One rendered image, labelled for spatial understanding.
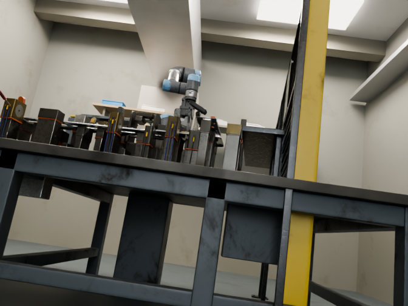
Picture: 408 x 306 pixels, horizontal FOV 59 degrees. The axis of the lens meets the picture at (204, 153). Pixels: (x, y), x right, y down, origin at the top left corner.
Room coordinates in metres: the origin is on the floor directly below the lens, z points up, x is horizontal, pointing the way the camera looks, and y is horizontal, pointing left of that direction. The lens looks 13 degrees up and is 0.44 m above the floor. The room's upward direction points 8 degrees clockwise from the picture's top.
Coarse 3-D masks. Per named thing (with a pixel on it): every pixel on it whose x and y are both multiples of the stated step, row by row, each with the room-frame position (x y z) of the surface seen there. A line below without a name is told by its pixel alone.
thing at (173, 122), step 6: (168, 120) 1.88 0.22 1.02; (174, 120) 1.88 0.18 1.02; (180, 120) 1.94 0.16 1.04; (168, 126) 1.88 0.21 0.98; (174, 126) 1.88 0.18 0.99; (168, 132) 1.88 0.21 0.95; (174, 132) 1.87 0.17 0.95; (168, 138) 1.89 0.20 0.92; (174, 138) 1.89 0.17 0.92; (168, 144) 1.89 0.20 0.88; (174, 144) 1.92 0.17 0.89; (168, 150) 1.87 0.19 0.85; (174, 150) 1.94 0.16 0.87; (162, 156) 1.89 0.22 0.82; (168, 156) 1.88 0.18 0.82
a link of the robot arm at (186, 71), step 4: (184, 68) 2.43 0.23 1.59; (188, 68) 2.44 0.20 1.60; (184, 72) 2.42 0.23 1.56; (188, 72) 2.42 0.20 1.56; (192, 72) 2.43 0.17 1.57; (196, 72) 2.43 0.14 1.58; (200, 72) 2.45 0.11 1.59; (184, 76) 2.43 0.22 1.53; (200, 76) 2.44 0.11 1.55; (184, 80) 2.45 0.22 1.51; (200, 80) 2.45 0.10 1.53; (184, 96) 2.57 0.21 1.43; (180, 128) 2.73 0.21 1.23; (184, 128) 2.73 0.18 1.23
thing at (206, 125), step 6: (204, 120) 1.69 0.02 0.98; (204, 126) 1.69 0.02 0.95; (210, 126) 1.69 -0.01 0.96; (204, 132) 1.69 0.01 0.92; (210, 132) 1.72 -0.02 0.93; (204, 138) 1.70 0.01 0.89; (204, 144) 1.70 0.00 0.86; (198, 150) 1.70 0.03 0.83; (204, 150) 1.69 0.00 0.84; (198, 156) 1.70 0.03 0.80; (204, 156) 1.69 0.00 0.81; (198, 162) 1.70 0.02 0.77; (204, 162) 1.69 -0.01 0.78
